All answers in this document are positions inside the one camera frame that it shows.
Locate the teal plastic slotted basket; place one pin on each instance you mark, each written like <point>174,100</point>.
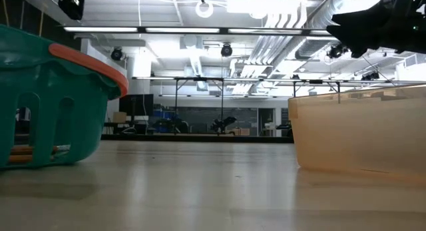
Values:
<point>86,124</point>

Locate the overhead light bar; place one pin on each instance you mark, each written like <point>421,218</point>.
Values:
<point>183,30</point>

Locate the black background robot arm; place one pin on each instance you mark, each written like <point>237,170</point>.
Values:
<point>223,124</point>

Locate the cardboard box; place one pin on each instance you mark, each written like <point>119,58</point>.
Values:
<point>120,117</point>

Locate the orange plastic basket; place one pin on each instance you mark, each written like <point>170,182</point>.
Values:
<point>100,69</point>

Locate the silver ceiling ducts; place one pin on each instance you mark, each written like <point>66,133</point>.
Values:
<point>276,48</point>

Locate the black overhead station frame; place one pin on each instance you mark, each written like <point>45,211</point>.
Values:
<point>199,79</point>

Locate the black metal table frame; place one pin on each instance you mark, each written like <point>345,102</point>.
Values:
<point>199,138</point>

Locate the translucent orange plastic bin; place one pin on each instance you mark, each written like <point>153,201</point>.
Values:
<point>349,134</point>

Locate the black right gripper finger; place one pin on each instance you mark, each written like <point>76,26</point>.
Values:
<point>356,39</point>
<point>362,18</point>

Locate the black hanging camera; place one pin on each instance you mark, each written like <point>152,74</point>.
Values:
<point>226,50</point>
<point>116,54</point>
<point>336,52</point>

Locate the black monitor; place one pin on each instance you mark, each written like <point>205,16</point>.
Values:
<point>136,104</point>

